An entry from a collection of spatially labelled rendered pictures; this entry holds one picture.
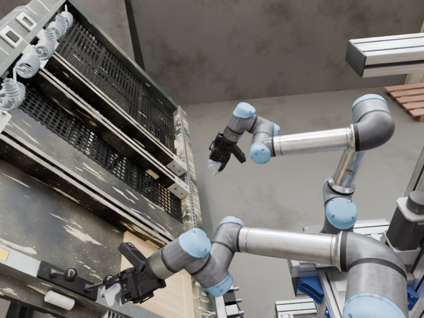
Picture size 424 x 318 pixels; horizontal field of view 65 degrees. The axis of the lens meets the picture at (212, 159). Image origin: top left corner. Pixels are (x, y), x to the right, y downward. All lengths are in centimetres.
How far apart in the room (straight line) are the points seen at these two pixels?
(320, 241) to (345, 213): 57
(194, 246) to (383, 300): 41
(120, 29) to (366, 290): 361
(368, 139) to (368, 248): 45
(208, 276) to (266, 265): 187
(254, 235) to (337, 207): 59
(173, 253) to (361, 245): 44
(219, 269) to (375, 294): 37
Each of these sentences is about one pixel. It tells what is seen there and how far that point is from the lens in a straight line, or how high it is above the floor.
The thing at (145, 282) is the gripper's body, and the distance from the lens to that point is 93.
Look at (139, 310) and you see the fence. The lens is 129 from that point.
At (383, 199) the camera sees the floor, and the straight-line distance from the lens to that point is 340.
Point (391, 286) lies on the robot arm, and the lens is 79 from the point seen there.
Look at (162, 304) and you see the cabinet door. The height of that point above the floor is 106.
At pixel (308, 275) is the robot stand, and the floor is 91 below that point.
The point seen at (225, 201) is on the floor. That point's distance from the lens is 317.
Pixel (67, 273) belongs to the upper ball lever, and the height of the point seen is 155.
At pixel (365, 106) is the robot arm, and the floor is 167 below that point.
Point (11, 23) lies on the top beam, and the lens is 172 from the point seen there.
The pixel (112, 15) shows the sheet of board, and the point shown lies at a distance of 399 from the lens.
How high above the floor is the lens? 229
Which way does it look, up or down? 39 degrees down
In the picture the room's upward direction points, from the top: 6 degrees counter-clockwise
